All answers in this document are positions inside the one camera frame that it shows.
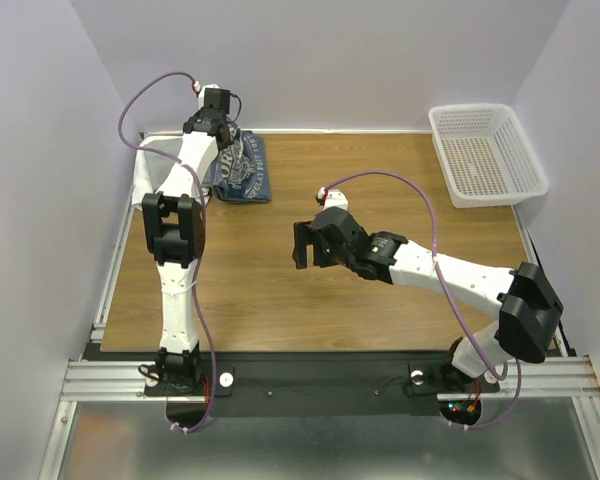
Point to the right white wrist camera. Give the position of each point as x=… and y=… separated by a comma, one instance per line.
x=331, y=198

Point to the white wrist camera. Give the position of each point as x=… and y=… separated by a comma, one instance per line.
x=331, y=198
x=200, y=89

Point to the aluminium frame rail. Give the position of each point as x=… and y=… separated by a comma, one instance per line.
x=104, y=381

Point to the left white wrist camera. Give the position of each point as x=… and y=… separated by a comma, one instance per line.
x=200, y=89

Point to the folded grey tank top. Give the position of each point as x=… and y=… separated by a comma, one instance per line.
x=159, y=166

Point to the folded white tank top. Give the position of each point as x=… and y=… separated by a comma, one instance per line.
x=141, y=185

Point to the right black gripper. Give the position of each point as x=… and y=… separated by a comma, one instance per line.
x=314, y=240

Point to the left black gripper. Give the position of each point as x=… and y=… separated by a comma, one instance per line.
x=224, y=146

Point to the blue tank top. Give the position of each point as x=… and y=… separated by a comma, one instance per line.
x=240, y=173

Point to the white plastic basket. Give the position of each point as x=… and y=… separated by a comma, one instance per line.
x=485, y=156

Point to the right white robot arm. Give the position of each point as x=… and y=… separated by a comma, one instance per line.
x=524, y=307

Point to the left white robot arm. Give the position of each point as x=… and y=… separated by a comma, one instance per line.
x=174, y=226

